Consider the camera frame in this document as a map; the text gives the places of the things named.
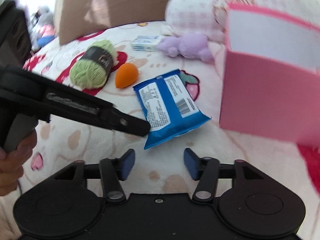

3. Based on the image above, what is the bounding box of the white blue soap box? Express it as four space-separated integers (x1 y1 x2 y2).
131 35 163 52

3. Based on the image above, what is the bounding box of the purple plush toy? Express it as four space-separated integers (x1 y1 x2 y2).
157 33 214 62

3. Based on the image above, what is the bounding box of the pink storage box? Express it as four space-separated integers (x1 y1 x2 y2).
220 4 319 146

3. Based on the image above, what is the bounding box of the pink checkered pillow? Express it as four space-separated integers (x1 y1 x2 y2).
164 0 256 43

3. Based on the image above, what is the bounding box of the green yarn ball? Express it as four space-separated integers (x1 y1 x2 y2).
69 40 118 89

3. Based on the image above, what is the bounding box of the bear print blanket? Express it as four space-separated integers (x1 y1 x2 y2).
0 21 320 240

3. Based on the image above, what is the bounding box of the orange makeup sponge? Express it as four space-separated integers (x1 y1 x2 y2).
115 63 139 88

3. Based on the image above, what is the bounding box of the grey plush toy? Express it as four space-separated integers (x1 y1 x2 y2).
30 7 56 51

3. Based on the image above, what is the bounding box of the brown pillow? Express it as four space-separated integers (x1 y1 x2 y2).
54 0 169 45

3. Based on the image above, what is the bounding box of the person's left hand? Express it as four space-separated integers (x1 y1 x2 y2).
0 130 37 197

